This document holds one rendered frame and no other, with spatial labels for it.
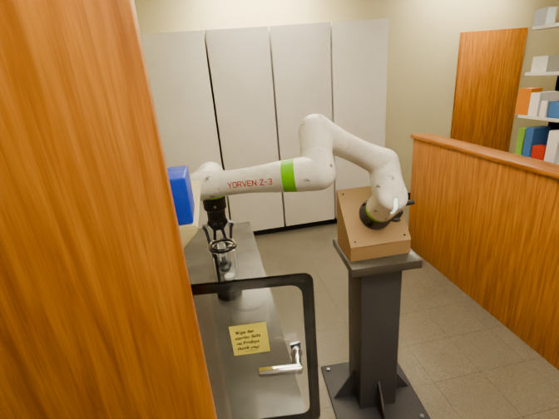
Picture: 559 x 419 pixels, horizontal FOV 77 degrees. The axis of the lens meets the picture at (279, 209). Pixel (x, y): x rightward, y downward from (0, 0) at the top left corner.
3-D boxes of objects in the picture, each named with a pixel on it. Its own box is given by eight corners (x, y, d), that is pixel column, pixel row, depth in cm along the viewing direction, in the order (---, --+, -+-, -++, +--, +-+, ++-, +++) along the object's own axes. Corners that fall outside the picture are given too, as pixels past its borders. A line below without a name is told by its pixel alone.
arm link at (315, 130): (403, 148, 152) (314, 101, 121) (409, 182, 146) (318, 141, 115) (378, 160, 162) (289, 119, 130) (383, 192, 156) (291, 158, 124)
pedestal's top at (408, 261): (392, 237, 186) (392, 230, 185) (422, 268, 156) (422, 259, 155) (333, 245, 183) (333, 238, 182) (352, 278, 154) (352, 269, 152)
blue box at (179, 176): (137, 232, 63) (125, 184, 60) (145, 213, 73) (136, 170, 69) (193, 224, 65) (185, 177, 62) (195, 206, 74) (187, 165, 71)
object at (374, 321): (393, 356, 227) (399, 229, 194) (432, 424, 182) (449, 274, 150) (320, 367, 222) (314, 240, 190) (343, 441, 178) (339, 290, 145)
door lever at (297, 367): (259, 361, 75) (257, 352, 74) (303, 356, 75) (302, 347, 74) (259, 382, 70) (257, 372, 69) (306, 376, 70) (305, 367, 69)
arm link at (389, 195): (390, 190, 160) (407, 171, 142) (395, 223, 155) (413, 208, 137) (362, 190, 159) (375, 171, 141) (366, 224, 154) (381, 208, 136)
